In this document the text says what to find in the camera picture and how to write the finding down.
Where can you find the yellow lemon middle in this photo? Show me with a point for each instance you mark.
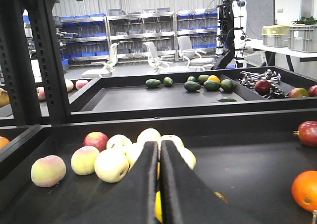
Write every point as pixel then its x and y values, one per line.
pixel 158 208

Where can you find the peach right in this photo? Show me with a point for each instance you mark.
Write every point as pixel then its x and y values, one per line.
pixel 83 160

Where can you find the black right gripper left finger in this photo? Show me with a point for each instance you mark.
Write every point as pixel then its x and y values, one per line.
pixel 132 200

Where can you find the white pear front right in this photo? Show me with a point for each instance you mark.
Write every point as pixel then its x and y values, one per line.
pixel 188 157

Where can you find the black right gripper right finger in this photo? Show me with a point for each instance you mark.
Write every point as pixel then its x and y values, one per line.
pixel 186 199

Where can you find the peach left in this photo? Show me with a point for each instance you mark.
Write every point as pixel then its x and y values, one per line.
pixel 48 171

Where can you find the red apple behind peaches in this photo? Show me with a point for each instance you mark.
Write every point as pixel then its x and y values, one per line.
pixel 96 139

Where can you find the white pear front left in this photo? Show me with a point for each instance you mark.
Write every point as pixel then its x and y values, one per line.
pixel 111 165

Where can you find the white pear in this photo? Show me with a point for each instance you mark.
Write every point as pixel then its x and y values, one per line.
pixel 111 165
pixel 188 157

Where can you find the peach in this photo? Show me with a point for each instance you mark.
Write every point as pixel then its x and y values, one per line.
pixel 83 160
pixel 48 171

